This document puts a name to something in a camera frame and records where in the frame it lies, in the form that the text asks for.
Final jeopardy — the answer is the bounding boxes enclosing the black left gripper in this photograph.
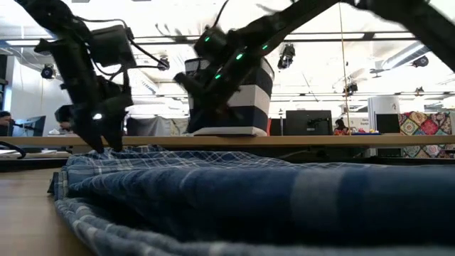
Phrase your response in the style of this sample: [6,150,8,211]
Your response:
[58,73,135,154]

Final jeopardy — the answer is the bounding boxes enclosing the black curved cable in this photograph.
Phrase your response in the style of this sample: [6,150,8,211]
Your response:
[0,140,27,160]

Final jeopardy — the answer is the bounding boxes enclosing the black computer monitor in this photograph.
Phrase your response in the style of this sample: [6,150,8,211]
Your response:
[375,113,401,134]
[285,110,333,137]
[12,115,47,137]

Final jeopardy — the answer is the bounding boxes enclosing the grey draped cover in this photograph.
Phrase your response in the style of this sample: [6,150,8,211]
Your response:
[125,116,190,137]

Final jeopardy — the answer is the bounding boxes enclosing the person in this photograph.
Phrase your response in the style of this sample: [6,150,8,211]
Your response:
[0,110,16,138]
[333,119,350,137]
[54,105,77,134]

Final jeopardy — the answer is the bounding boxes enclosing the navy striped fabric laundry bin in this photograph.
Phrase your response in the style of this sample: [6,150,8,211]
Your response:
[184,56,275,137]

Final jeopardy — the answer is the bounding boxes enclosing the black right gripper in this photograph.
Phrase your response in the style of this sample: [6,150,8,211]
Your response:
[173,26,264,126]

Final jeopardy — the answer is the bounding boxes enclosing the white round pillar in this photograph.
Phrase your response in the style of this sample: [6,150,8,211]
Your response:
[367,95,401,135]

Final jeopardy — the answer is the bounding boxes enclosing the blue plaid pants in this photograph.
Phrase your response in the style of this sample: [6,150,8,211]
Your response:
[48,144,455,256]

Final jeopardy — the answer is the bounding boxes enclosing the beige desk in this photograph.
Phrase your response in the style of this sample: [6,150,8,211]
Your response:
[0,134,455,149]

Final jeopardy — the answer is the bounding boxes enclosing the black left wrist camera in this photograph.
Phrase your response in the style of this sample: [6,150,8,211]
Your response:
[88,23,138,69]

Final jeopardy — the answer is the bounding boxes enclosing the thin tan hanging cord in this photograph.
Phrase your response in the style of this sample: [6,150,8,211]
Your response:
[337,0,352,136]

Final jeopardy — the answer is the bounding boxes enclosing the colourful patchwork cloth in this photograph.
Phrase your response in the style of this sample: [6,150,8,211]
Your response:
[397,111,455,159]

